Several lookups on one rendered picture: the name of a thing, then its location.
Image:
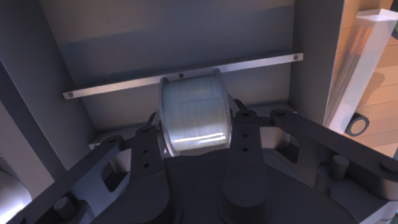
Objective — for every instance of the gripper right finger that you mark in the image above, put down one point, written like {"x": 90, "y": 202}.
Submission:
{"x": 326, "y": 140}

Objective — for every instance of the silver bar with screws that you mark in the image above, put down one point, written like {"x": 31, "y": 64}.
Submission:
{"x": 124, "y": 82}

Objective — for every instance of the grey cabinet drawer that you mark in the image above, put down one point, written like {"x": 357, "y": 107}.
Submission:
{"x": 174, "y": 34}

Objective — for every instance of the white round object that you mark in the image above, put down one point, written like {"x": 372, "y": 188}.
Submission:
{"x": 11, "y": 199}

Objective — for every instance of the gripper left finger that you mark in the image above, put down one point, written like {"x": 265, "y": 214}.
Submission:
{"x": 93, "y": 161}

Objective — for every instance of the clear monofilament line spool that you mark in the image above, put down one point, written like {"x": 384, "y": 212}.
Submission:
{"x": 194, "y": 115}

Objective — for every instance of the clear long tube package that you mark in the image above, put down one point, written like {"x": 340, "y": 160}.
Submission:
{"x": 354, "y": 71}

